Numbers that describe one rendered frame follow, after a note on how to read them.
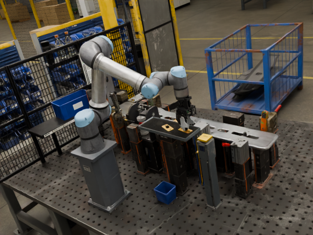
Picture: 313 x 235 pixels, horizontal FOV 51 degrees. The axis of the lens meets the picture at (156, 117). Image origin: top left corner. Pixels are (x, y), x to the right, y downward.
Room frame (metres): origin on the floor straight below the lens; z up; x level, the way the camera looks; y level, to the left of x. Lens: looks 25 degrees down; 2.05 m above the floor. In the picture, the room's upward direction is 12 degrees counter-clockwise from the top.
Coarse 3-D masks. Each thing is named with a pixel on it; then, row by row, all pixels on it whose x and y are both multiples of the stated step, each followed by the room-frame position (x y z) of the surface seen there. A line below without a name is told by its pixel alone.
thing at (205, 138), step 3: (201, 135) 1.55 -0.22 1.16; (204, 135) 1.54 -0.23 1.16; (207, 135) 1.53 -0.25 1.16; (210, 135) 1.53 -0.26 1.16; (198, 138) 1.52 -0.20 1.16; (201, 138) 1.51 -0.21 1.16; (204, 138) 1.51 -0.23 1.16; (207, 138) 1.50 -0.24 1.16; (210, 138) 1.51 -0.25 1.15; (204, 141) 1.49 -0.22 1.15; (207, 141) 1.49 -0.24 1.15
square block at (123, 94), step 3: (117, 93) 2.74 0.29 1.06; (120, 93) 2.72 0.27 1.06; (123, 93) 2.72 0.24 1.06; (126, 93) 2.74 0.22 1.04; (117, 96) 2.72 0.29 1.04; (120, 96) 2.69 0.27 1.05; (123, 96) 2.71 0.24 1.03; (126, 96) 2.73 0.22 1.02; (120, 99) 2.70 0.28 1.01; (123, 99) 2.70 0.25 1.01; (126, 99) 2.73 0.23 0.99; (120, 102) 2.71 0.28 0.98; (123, 102) 2.70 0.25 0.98
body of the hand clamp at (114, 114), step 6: (114, 114) 2.32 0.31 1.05; (120, 114) 2.33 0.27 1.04; (114, 120) 2.32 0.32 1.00; (120, 120) 2.32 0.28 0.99; (120, 126) 2.31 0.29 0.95; (120, 132) 2.31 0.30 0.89; (120, 138) 2.33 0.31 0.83; (126, 138) 2.33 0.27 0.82; (120, 144) 2.34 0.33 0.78; (126, 144) 2.32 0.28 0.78; (126, 150) 2.31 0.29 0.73
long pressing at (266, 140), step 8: (120, 104) 2.63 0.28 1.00; (128, 104) 2.58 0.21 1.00; (160, 112) 2.29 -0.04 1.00; (168, 112) 2.26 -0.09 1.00; (200, 120) 2.03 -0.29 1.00; (208, 120) 2.01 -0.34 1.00; (216, 128) 1.88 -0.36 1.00; (224, 128) 1.86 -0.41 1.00; (232, 128) 1.83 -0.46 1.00; (240, 128) 1.81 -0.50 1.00; (248, 128) 1.80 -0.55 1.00; (216, 136) 1.77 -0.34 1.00; (224, 136) 1.76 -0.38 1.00; (232, 136) 1.74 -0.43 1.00; (240, 136) 1.72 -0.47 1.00; (256, 136) 1.68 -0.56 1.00; (264, 136) 1.67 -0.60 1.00; (272, 136) 1.65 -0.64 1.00; (248, 144) 1.61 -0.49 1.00; (256, 144) 1.60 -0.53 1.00; (264, 144) 1.58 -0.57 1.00; (272, 144) 1.58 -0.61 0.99
